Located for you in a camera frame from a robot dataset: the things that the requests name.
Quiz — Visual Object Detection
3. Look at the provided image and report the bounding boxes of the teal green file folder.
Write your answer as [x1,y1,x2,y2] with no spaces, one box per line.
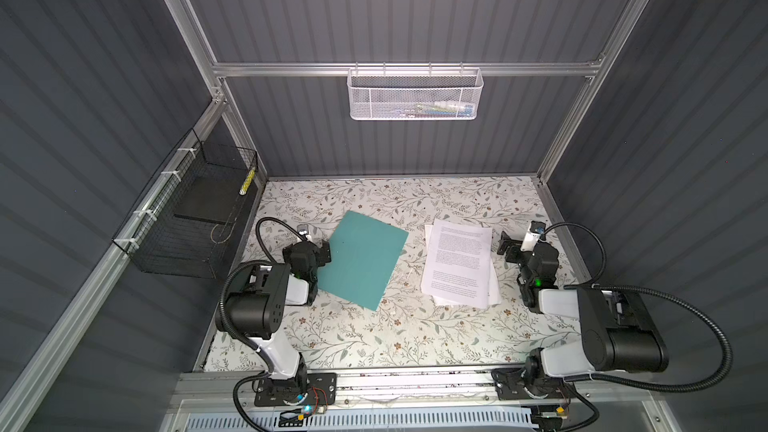
[318,211,408,311]

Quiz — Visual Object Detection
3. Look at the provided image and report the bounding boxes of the white printed paper sheet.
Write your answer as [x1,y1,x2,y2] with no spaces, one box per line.
[421,220,492,309]

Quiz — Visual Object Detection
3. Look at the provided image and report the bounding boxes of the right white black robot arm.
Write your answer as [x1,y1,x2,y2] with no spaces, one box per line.
[492,222,669,399]

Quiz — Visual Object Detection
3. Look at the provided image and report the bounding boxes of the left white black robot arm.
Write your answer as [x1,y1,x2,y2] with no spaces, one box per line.
[215,240,337,413]

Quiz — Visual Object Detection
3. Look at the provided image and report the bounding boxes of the white paper stack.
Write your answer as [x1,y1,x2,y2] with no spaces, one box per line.
[424,224,502,306]

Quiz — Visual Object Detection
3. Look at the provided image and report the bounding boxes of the yellow marker pen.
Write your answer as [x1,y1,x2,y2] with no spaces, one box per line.
[239,168,256,196]

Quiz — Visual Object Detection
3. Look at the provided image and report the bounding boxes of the black flat pad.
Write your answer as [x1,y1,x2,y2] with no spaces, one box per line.
[173,177,243,225]

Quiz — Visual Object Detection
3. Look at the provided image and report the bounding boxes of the pens in white basket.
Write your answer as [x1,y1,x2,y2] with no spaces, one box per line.
[389,101,477,119]

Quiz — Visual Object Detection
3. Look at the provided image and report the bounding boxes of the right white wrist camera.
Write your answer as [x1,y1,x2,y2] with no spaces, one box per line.
[520,221,547,252]

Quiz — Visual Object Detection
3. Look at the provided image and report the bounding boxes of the black wire mesh basket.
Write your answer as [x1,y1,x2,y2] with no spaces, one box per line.
[113,131,259,280]

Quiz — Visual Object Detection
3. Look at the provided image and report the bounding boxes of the right black corrugated cable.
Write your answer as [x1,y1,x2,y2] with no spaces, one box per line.
[544,221,734,394]

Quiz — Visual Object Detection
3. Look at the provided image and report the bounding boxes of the white slotted cable duct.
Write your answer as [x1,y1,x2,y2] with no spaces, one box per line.
[182,407,535,432]

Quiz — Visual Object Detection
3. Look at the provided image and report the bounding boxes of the white wire mesh basket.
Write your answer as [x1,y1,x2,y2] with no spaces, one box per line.
[346,67,484,121]

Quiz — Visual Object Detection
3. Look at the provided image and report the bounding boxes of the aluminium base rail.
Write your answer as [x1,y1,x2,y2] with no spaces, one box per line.
[166,364,669,422]

